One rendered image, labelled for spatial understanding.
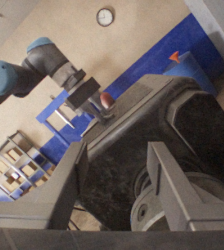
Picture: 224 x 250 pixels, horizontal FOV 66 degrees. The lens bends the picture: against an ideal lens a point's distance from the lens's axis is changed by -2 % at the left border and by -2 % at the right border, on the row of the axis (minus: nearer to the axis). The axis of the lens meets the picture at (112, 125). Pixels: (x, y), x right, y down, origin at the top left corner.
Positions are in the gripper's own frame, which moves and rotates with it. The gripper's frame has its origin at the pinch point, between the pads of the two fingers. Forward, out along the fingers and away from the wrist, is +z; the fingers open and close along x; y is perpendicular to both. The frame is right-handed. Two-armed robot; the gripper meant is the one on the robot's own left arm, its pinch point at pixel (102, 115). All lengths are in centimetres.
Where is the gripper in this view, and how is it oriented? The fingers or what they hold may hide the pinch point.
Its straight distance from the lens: 66.4
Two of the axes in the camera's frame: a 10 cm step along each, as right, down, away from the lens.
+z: 6.6, 7.2, 2.0
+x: -6.3, 6.8, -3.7
